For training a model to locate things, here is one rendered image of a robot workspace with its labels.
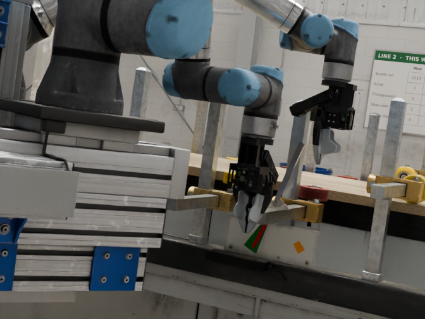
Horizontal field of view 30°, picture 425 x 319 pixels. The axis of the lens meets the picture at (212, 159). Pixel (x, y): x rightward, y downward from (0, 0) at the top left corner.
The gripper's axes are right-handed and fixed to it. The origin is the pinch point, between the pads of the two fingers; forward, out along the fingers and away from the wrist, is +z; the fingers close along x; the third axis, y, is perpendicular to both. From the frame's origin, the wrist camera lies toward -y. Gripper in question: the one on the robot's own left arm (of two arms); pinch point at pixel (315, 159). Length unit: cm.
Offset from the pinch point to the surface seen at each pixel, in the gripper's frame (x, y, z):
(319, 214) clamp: 9.3, 0.2, 14.5
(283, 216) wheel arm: -10.1, -2.9, 14.8
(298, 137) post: 8.6, -8.4, -4.7
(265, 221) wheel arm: -22.5, -2.6, 15.3
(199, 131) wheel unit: 116, -91, 0
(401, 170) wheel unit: 96, 2, 2
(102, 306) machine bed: 32, -76, 61
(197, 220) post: 8.1, -34.1, 22.6
